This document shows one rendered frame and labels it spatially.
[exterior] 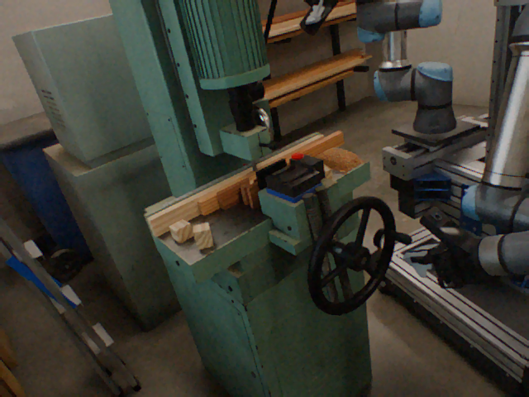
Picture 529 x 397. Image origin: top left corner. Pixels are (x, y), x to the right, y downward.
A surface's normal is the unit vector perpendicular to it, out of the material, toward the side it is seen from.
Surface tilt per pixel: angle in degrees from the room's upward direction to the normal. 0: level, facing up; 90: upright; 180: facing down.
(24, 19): 90
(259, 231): 90
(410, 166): 90
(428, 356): 0
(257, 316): 90
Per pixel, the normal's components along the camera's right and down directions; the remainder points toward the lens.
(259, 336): 0.62, 0.27
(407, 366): -0.18, -0.87
